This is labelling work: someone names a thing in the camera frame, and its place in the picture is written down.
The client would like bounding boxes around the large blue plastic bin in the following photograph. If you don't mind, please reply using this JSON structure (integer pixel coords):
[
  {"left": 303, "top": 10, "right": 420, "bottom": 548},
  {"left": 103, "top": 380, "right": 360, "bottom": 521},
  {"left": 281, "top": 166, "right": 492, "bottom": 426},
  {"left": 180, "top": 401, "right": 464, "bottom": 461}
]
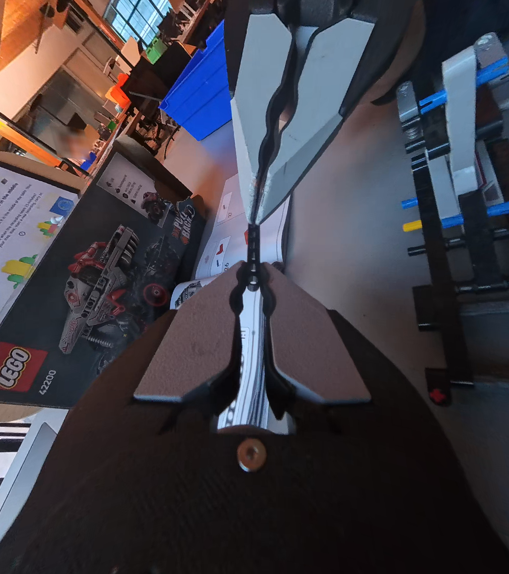
[{"left": 159, "top": 20, "right": 233, "bottom": 142}]

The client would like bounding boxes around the large paned window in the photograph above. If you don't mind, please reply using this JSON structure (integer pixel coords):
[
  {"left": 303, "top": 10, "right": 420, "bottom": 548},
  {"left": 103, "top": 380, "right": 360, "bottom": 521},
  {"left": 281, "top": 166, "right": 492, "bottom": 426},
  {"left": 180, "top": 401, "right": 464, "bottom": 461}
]
[{"left": 104, "top": 0, "right": 172, "bottom": 43}]

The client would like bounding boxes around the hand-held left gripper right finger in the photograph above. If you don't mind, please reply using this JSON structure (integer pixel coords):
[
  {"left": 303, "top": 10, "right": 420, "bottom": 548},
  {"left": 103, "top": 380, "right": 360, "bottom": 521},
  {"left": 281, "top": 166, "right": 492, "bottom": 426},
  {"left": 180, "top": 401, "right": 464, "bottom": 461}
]
[{"left": 261, "top": 263, "right": 374, "bottom": 420}]

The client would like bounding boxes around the orange plastic bin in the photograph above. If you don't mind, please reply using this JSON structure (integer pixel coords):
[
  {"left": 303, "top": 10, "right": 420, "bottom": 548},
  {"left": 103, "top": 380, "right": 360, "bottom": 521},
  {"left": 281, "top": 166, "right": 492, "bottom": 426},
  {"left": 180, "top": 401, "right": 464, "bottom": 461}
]
[{"left": 105, "top": 74, "right": 130, "bottom": 104}]

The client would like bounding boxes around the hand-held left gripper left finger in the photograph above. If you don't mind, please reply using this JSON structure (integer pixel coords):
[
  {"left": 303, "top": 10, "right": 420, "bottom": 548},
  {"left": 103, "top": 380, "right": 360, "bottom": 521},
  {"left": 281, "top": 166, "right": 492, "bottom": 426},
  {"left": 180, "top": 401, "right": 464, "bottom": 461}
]
[{"left": 132, "top": 261, "right": 248, "bottom": 415}]

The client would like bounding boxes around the person's right hand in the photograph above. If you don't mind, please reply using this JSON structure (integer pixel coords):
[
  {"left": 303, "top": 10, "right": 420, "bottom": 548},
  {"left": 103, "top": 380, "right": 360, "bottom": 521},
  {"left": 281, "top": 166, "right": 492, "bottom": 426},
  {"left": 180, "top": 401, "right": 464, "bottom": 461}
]
[{"left": 371, "top": 0, "right": 426, "bottom": 106}]

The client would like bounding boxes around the white instruction booklet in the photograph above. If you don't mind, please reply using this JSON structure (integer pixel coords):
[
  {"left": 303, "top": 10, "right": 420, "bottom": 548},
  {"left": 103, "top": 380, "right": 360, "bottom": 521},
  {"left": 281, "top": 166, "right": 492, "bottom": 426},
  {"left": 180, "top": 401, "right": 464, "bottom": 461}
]
[{"left": 170, "top": 175, "right": 291, "bottom": 433}]

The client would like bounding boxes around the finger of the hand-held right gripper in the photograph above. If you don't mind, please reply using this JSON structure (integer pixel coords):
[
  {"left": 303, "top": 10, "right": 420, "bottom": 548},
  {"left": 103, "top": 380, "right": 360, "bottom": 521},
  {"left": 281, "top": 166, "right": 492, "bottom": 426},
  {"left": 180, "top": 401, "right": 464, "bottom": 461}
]
[
  {"left": 230, "top": 13, "right": 294, "bottom": 225},
  {"left": 256, "top": 18, "right": 376, "bottom": 225}
]

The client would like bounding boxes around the printed instruction sheet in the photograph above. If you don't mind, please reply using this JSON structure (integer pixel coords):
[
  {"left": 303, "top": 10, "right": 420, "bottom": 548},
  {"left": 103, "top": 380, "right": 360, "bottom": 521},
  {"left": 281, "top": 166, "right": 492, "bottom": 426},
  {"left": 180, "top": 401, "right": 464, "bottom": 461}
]
[{"left": 0, "top": 155, "right": 80, "bottom": 373}]

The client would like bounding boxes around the partly built toy truck frame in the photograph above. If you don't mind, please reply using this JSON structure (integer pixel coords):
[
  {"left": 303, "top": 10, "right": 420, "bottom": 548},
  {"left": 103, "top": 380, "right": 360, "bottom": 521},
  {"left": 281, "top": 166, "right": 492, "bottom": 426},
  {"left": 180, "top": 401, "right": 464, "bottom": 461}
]
[{"left": 395, "top": 32, "right": 509, "bottom": 406}]

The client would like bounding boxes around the black toy truck box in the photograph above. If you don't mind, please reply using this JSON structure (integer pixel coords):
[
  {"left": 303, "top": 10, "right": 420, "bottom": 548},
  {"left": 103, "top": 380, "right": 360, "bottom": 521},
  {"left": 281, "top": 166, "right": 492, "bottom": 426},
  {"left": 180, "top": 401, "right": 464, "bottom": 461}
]
[{"left": 0, "top": 150, "right": 208, "bottom": 409}]

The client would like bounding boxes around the black toy beam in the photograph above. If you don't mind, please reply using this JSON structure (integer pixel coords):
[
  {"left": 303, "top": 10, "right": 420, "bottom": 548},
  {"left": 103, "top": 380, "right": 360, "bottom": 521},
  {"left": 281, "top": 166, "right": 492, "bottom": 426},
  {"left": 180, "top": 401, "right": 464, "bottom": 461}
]
[{"left": 245, "top": 223, "right": 263, "bottom": 292}]

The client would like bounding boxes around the tan display board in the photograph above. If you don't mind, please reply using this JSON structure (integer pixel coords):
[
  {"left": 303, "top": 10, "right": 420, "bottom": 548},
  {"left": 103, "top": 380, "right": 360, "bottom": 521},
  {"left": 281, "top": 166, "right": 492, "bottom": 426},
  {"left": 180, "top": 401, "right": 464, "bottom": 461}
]
[{"left": 0, "top": 150, "right": 85, "bottom": 191}]

